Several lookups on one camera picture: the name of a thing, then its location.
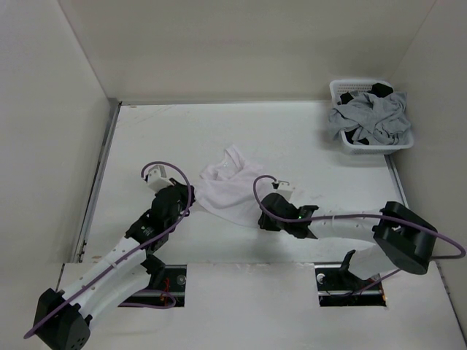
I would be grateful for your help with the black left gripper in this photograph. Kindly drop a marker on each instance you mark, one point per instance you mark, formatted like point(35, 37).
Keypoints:
point(184, 190)

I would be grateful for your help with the grey tank top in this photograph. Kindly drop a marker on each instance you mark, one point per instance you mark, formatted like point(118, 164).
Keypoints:
point(381, 120)

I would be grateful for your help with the white plastic laundry basket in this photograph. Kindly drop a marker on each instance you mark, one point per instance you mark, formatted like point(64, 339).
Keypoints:
point(341, 86)

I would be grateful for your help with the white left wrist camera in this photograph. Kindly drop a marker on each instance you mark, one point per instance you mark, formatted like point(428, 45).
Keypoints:
point(156, 178)

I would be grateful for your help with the metal table edge rail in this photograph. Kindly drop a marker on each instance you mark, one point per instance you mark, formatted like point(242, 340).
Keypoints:
point(81, 239)

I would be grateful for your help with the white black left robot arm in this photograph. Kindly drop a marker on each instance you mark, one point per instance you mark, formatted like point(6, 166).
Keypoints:
point(65, 318)

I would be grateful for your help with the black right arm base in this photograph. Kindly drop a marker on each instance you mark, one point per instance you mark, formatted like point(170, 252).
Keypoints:
point(337, 287)

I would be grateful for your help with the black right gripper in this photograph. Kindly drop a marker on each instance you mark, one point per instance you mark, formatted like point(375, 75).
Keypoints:
point(265, 224)

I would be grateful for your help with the white tank top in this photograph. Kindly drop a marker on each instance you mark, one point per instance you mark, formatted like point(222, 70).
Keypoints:
point(225, 189)

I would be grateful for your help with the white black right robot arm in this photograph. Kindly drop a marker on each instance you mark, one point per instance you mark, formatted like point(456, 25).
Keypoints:
point(393, 245)

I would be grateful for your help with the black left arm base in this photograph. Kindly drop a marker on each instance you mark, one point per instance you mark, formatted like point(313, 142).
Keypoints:
point(165, 290)

